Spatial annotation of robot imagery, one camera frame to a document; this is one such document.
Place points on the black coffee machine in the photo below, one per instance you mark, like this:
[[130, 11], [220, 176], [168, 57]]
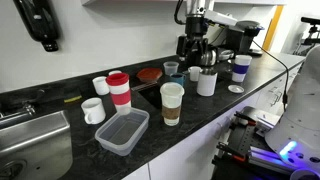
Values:
[[243, 37]]

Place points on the black clamp with orange tip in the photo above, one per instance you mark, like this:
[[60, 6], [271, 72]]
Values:
[[233, 152]]

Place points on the stainless steel sink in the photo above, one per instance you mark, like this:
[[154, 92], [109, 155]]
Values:
[[33, 146]]

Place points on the white cup with blue band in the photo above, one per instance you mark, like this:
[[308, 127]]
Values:
[[241, 68]]

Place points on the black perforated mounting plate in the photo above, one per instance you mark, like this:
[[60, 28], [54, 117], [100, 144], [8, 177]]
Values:
[[245, 135]]

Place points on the aluminium extrusion rail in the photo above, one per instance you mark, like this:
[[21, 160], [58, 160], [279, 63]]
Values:
[[266, 160]]

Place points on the metal sink faucet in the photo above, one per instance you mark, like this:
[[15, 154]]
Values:
[[16, 111]]

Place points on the large white ceramic mug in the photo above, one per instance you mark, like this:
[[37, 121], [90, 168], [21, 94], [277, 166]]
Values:
[[94, 110]]

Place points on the low white cup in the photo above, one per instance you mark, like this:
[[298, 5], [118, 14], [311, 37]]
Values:
[[114, 72]]

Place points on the red and white travel cup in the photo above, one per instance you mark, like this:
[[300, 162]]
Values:
[[119, 93]]

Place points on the shiny steel kettle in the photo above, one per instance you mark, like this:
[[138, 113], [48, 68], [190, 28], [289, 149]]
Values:
[[210, 57]]

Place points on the black camera tripod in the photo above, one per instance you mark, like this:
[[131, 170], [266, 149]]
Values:
[[311, 33]]

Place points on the teal mug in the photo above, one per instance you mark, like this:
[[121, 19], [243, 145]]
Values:
[[178, 79]]

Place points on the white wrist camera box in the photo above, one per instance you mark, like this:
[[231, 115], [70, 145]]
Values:
[[220, 17]]

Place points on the red-brown round lid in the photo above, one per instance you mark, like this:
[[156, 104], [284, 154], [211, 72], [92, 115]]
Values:
[[149, 74]]

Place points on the brown wooden strip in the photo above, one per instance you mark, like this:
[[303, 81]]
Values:
[[144, 86]]

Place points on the white and brown paper cup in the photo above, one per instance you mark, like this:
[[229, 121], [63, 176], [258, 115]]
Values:
[[172, 104]]

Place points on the black wall soap dispenser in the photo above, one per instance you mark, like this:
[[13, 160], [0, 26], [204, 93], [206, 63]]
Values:
[[37, 20]]

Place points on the white round cup lid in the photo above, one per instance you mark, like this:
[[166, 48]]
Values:
[[236, 89]]

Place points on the tall white cup dark lid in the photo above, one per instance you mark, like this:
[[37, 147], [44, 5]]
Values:
[[206, 84]]

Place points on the small clear plastic cup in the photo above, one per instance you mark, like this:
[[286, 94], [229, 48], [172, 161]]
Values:
[[171, 68]]

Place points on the clear plastic food container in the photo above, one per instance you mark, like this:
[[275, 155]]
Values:
[[122, 132]]

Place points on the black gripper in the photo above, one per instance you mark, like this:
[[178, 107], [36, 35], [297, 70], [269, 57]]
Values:
[[196, 29]]

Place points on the yellow door frame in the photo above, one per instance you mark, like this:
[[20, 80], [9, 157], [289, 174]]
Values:
[[272, 26]]

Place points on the yellow and green sponge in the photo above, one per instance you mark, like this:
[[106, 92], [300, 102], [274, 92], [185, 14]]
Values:
[[72, 96]]

